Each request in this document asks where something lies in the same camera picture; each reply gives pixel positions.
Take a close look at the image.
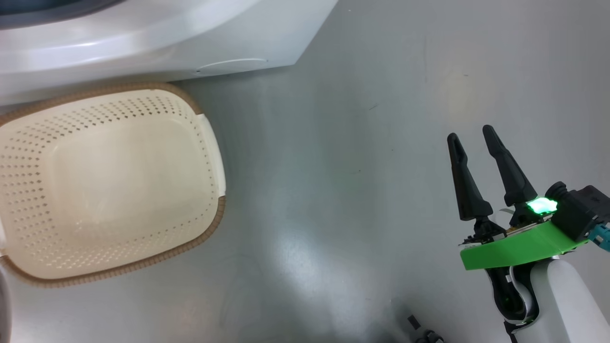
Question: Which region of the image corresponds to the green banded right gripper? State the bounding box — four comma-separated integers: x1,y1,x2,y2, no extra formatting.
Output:
447,125,590,272

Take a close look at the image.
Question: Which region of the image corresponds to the white front-load washing machine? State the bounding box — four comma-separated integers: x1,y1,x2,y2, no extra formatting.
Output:
0,0,339,106

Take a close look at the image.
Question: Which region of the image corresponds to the round white filter cover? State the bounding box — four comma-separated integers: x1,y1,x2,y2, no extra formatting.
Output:
194,58,269,77

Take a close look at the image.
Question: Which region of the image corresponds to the cream perforated laundry basket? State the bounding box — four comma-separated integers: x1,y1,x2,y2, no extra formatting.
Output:
0,81,227,288

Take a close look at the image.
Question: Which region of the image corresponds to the teal cable connector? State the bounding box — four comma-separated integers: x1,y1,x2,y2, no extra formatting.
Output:
588,224,610,253

